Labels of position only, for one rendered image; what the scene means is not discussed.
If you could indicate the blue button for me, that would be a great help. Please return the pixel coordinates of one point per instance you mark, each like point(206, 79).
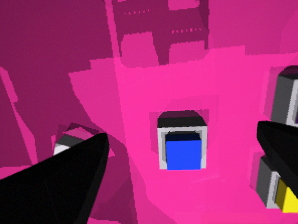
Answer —
point(182, 143)

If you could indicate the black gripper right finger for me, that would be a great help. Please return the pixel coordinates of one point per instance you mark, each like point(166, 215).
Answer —
point(280, 145)

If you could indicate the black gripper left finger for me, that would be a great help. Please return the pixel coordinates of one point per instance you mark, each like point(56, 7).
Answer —
point(61, 189)

